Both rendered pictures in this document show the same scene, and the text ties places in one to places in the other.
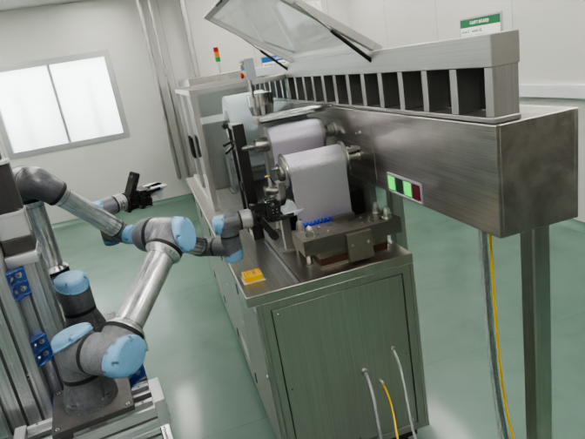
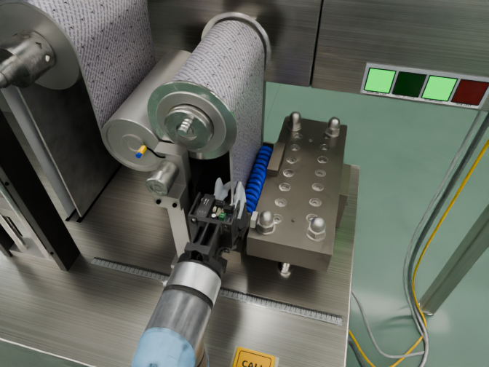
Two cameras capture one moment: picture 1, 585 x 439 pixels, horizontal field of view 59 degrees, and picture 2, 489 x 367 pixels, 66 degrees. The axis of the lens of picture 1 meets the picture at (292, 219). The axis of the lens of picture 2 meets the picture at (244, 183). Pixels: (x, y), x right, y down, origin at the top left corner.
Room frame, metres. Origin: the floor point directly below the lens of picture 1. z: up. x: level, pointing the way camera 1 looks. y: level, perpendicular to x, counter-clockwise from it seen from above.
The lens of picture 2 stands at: (1.74, 0.39, 1.61)
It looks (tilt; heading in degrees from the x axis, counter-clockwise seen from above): 46 degrees down; 298
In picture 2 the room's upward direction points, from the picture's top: straight up
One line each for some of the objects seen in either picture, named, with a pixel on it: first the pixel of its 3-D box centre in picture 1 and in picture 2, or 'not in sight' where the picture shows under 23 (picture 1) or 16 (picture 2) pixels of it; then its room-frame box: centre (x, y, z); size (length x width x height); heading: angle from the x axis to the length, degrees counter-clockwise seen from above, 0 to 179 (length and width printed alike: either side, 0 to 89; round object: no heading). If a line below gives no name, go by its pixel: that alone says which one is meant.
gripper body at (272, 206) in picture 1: (265, 212); (210, 237); (1.95, 0.10, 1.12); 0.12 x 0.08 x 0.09; 103
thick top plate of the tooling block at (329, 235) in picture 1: (346, 231); (303, 182); (1.90, -0.20, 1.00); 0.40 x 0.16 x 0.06; 103
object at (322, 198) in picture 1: (322, 199); (247, 146); (2.01, -0.13, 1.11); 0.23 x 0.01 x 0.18; 103
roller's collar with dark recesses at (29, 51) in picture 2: (261, 145); (23, 58); (2.28, 0.08, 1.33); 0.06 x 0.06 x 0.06; 13
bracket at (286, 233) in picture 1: (280, 217); (177, 215); (2.06, 0.05, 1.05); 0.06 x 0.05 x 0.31; 103
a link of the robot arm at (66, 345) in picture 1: (77, 349); not in sight; (1.33, 0.67, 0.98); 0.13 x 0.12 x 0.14; 65
